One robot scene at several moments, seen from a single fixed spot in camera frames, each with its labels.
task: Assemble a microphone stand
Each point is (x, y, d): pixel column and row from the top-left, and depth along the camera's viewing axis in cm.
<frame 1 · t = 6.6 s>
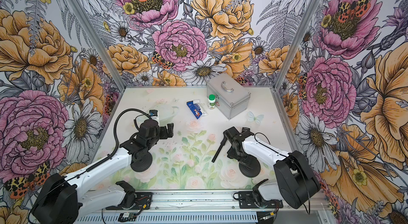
left hand: (164, 128, 86), fingers open
right hand: (239, 163, 84), fingers open
silver aluminium first aid case: (231, 98, 99), point 15 cm above the table
white bottle green cap: (211, 101, 106), point 8 cm above the table
blue white bandage packet: (198, 109, 107), point 4 cm above the table

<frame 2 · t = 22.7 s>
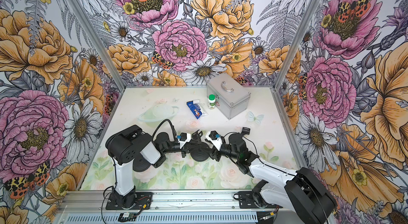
left hand: (200, 145, 85), fingers closed
right hand: (204, 147, 80), fingers open
the named things where they were.

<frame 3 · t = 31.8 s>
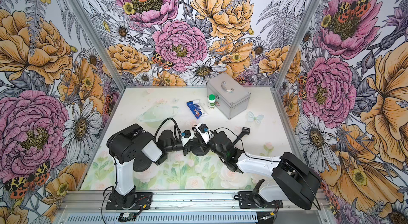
left hand: (199, 144, 90), fingers closed
right hand: (198, 135, 82), fingers closed
the named things where they were.

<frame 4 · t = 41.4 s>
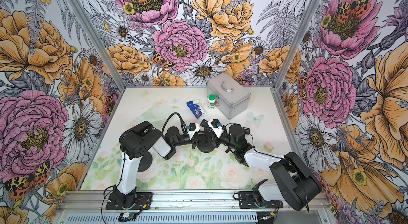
left hand: (208, 137, 89), fingers closed
right hand: (206, 132, 84), fingers closed
the named things where they were.

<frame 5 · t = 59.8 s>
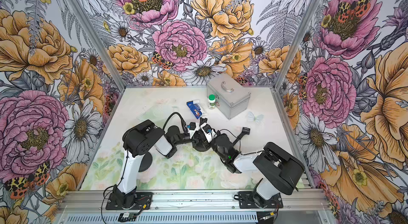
left hand: (208, 135, 90), fingers closed
right hand: (202, 131, 86), fingers open
black stand pole: (244, 131, 99), point 2 cm above the table
the other named things where they were.

